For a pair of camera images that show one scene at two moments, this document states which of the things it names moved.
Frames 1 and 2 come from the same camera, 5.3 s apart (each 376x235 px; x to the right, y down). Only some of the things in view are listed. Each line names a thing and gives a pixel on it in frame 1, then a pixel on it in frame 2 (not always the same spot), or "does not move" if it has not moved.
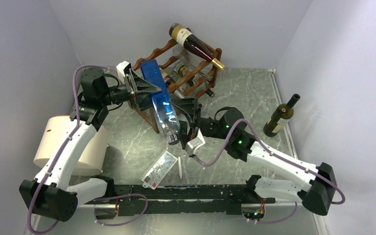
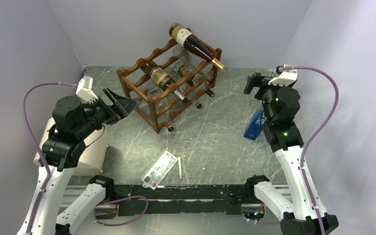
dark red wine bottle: [185, 36] does not move
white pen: [180, 167] does not move
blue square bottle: [166, 116] to [256, 124]
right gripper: [189, 106] to [256, 80]
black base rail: [143, 200] does not move
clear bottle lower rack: [198, 63] does not move
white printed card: [155, 174] does not move
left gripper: [135, 89] to [124, 105]
